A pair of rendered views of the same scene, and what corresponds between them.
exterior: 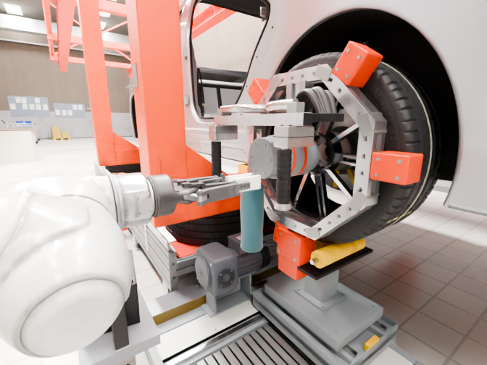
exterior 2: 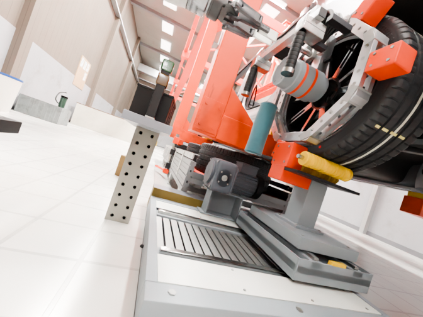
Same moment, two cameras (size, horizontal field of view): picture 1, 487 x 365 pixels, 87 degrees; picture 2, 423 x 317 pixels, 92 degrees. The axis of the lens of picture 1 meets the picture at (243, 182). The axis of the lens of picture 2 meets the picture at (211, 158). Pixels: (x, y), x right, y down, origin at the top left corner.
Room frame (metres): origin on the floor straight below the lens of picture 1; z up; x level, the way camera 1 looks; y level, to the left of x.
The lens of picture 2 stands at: (-0.09, -0.17, 0.38)
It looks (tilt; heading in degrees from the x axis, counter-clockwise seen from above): 0 degrees down; 18
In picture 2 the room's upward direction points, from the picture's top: 19 degrees clockwise
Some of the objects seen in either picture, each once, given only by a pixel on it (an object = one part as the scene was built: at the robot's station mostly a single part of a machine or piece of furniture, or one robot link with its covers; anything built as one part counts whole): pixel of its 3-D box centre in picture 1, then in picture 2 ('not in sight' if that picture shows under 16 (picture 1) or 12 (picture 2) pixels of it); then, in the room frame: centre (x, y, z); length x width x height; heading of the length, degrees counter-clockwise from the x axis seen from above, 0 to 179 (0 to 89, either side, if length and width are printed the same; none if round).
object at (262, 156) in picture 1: (284, 156); (299, 80); (0.85, -0.14, 0.85); 0.21 x 0.14 x 0.14; 125
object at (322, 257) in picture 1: (339, 250); (325, 166); (0.85, -0.35, 0.51); 0.29 x 0.06 x 0.06; 125
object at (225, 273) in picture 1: (240, 271); (236, 191); (1.13, 0.01, 0.26); 0.42 x 0.18 x 0.35; 125
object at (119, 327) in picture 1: (117, 307); (158, 90); (0.50, 0.28, 0.55); 0.03 x 0.03 x 0.21; 35
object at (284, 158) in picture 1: (283, 177); (294, 53); (0.62, -0.10, 0.83); 0.04 x 0.04 x 0.16
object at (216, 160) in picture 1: (216, 161); (250, 80); (0.90, 0.09, 0.83); 0.04 x 0.04 x 0.16
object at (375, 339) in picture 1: (318, 313); (291, 243); (0.99, -0.34, 0.13); 0.50 x 0.36 x 0.10; 35
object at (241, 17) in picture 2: (211, 190); (244, 17); (0.48, 0.06, 0.83); 0.11 x 0.01 x 0.04; 117
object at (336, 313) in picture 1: (321, 274); (303, 205); (0.99, -0.34, 0.32); 0.40 x 0.30 x 0.28; 35
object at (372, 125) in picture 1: (299, 154); (311, 87); (0.89, -0.20, 0.85); 0.54 x 0.07 x 0.54; 35
